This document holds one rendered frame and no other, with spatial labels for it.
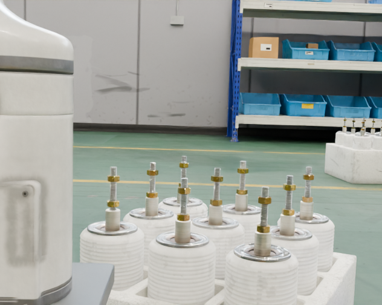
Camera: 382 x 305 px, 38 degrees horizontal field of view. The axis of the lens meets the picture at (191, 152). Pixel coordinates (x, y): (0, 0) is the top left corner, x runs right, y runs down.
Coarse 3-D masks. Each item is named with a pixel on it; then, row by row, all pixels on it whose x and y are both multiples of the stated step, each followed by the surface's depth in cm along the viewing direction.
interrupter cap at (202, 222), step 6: (192, 222) 87; (198, 222) 87; (204, 222) 89; (222, 222) 89; (228, 222) 88; (234, 222) 88; (204, 228) 85; (210, 228) 85; (216, 228) 84; (222, 228) 85; (228, 228) 85
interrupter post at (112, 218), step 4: (116, 208) 83; (108, 212) 81; (112, 212) 81; (116, 212) 81; (108, 216) 81; (112, 216) 81; (116, 216) 82; (108, 220) 82; (112, 220) 81; (116, 220) 82; (108, 224) 82; (112, 224) 81; (116, 224) 82; (108, 228) 82; (112, 228) 82; (116, 228) 82
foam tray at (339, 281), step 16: (336, 256) 97; (352, 256) 97; (144, 272) 87; (320, 272) 88; (336, 272) 88; (352, 272) 95; (144, 288) 79; (320, 288) 81; (336, 288) 82; (352, 288) 96; (112, 304) 74; (128, 304) 73; (144, 304) 72; (160, 304) 73; (176, 304) 73; (208, 304) 73; (304, 304) 74; (320, 304) 74; (336, 304) 82; (352, 304) 98
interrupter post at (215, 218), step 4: (212, 208) 87; (216, 208) 87; (220, 208) 87; (212, 212) 87; (216, 212) 87; (220, 212) 87; (212, 216) 87; (216, 216) 87; (220, 216) 87; (212, 220) 87; (216, 220) 87; (220, 220) 87; (212, 224) 87; (216, 224) 87; (220, 224) 87
